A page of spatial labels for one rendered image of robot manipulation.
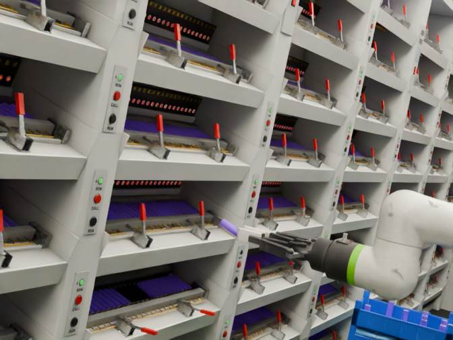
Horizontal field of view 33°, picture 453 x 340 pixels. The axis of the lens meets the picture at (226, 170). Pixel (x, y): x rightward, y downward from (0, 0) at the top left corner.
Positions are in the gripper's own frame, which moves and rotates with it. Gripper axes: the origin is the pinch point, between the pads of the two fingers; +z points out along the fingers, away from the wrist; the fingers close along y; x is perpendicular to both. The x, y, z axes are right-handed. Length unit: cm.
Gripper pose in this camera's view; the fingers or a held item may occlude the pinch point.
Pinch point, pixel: (253, 235)
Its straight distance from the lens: 183.4
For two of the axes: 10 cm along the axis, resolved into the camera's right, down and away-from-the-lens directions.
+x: -0.9, 9.7, 2.3
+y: -5.3, 1.5, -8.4
